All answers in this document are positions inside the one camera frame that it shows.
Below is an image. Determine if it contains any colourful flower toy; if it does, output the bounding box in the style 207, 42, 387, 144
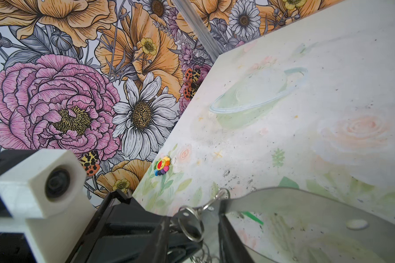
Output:
154, 156, 171, 176

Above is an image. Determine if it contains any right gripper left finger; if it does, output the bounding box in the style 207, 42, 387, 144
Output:
136, 217, 171, 263

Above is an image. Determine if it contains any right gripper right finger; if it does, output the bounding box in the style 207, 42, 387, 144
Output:
218, 215, 254, 263

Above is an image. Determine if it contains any green tag key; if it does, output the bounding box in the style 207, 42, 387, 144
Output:
241, 211, 264, 225

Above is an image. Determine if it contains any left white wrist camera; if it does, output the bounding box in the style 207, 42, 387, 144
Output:
0, 149, 95, 263

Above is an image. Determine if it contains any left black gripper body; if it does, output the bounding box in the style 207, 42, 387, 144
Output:
67, 190, 203, 263

